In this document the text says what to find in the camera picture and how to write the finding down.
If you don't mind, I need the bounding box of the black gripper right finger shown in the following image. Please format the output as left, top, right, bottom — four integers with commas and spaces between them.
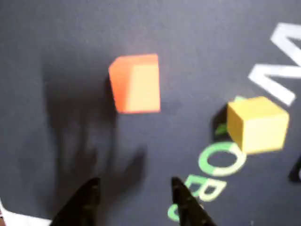
171, 177, 217, 226

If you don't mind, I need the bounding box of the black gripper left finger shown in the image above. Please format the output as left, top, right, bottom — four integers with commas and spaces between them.
52, 177, 102, 226

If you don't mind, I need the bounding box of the orange block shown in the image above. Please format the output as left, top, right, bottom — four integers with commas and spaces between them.
108, 53, 162, 114

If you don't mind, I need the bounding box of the dark WOWROBO mat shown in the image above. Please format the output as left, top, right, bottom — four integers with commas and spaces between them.
0, 0, 301, 226

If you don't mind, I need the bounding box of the yellow block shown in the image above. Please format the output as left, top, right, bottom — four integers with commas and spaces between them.
226, 96, 290, 155

